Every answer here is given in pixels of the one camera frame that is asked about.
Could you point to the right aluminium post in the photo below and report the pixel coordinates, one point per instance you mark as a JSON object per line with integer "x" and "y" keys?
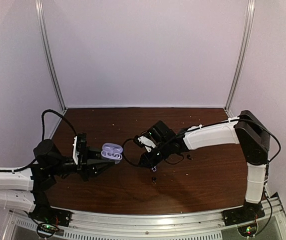
{"x": 248, "y": 25}

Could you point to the left aluminium post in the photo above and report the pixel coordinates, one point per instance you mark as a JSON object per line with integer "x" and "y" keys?
{"x": 48, "y": 55}

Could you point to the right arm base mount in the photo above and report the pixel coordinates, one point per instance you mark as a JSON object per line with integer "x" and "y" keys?
{"x": 245, "y": 220}

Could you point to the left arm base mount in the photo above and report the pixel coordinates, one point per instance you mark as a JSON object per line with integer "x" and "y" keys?
{"x": 49, "y": 223}

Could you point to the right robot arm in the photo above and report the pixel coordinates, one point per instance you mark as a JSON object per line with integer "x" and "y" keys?
{"x": 242, "y": 161}

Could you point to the black earbud centre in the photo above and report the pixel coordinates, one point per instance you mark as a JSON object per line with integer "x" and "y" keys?
{"x": 154, "y": 179}

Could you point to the purple earbud charging case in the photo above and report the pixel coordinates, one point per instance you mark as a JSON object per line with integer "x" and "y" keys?
{"x": 109, "y": 149}

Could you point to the aluminium front rail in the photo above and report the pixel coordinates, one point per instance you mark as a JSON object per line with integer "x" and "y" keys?
{"x": 209, "y": 225}

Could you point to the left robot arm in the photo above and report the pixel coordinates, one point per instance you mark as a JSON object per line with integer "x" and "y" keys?
{"x": 24, "y": 188}

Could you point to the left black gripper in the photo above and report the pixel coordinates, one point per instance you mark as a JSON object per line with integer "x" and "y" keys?
{"x": 86, "y": 166}

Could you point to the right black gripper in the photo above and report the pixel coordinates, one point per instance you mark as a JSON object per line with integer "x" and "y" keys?
{"x": 151, "y": 162}

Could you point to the aluminium post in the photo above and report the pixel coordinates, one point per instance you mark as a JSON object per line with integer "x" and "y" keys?
{"x": 48, "y": 55}
{"x": 248, "y": 25}

